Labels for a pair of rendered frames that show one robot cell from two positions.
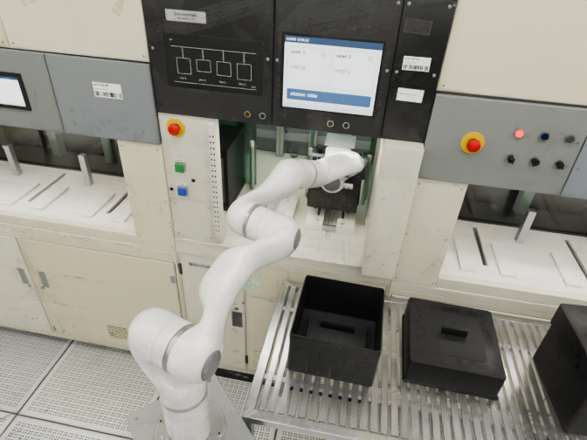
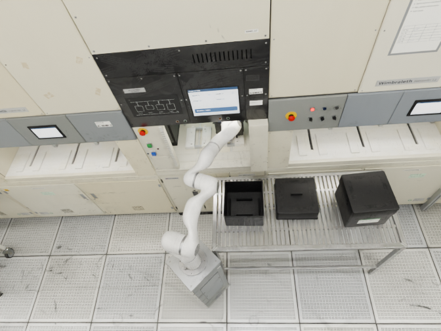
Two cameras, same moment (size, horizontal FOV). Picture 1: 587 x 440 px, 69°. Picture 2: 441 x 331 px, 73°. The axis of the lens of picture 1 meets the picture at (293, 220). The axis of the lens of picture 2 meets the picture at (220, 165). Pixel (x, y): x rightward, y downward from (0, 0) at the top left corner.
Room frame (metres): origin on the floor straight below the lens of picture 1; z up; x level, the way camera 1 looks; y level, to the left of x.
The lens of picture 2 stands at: (0.02, -0.09, 2.82)
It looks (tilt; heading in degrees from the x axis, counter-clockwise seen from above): 56 degrees down; 2
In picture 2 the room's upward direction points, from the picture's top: 12 degrees counter-clockwise
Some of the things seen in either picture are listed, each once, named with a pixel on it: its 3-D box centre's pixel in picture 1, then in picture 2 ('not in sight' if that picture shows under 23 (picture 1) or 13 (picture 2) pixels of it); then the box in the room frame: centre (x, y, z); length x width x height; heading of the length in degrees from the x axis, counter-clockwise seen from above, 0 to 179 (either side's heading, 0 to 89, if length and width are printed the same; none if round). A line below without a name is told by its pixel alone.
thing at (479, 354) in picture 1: (450, 340); (295, 197); (0.97, -0.55, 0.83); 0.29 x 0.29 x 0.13; 80
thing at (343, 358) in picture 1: (337, 327); (243, 203); (0.98, -0.17, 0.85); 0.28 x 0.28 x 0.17; 80
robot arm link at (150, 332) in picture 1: (169, 355); (178, 245); (0.66, 0.28, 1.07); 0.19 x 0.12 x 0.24; 62
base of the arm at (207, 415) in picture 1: (187, 411); (189, 257); (0.65, 0.26, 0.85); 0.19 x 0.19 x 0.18
